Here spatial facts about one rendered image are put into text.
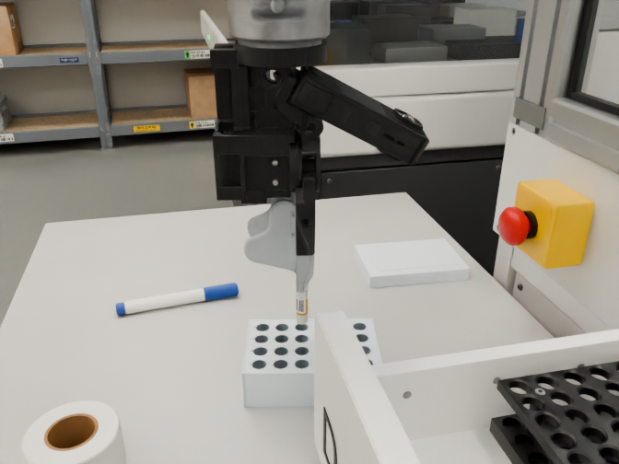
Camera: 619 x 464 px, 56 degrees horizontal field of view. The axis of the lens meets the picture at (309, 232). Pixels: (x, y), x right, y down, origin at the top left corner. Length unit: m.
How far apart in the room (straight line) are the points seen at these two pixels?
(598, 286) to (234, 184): 0.37
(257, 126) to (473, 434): 0.27
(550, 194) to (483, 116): 0.52
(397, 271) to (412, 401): 0.35
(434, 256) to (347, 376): 0.47
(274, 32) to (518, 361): 0.27
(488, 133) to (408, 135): 0.69
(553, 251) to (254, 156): 0.32
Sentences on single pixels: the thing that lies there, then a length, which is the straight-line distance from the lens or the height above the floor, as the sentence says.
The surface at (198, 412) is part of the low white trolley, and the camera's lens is 0.55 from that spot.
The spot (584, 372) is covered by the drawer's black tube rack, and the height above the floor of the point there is 0.90.
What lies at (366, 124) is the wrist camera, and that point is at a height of 1.01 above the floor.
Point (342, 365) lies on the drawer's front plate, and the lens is 0.32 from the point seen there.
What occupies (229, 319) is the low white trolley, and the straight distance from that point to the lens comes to 0.66.
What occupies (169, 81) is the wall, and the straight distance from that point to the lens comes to 4.39.
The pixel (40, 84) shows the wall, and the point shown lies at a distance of 4.43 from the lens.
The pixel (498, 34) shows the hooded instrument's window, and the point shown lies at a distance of 1.13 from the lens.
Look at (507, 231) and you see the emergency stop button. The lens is 0.63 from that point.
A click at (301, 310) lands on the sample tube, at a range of 0.54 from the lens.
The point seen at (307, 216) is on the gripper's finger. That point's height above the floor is 0.94.
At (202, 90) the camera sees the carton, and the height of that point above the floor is 0.33.
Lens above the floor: 1.13
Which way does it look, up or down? 25 degrees down
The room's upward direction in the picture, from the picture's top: straight up
